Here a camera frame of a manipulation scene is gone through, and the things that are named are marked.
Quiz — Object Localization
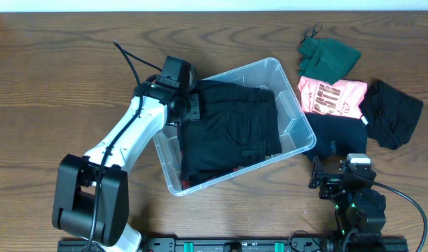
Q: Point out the clear plastic storage container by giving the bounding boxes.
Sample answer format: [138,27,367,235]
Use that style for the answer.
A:
[153,57,317,197]

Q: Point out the black pants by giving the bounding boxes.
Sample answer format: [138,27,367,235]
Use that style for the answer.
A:
[178,80,282,175]

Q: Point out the black ribbed garment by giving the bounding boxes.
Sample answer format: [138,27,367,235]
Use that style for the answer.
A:
[359,80,424,150]

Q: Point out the red navy plaid shirt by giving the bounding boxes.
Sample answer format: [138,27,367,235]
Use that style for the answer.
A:
[180,167,239,190]

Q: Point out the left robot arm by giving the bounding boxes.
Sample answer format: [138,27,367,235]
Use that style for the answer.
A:
[52,78,200,251]

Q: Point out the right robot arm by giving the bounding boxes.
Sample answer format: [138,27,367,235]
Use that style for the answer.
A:
[308,153,387,251]

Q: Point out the dark teal folded shirt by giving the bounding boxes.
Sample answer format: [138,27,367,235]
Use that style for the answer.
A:
[304,113,368,161]

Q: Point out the pink printed t-shirt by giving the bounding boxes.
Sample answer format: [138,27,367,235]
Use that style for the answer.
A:
[298,76,368,119]

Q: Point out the dark green folded garment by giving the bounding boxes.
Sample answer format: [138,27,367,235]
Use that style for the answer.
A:
[298,23,361,85]

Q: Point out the black mounting rail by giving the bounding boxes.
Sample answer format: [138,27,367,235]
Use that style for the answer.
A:
[57,237,410,252]

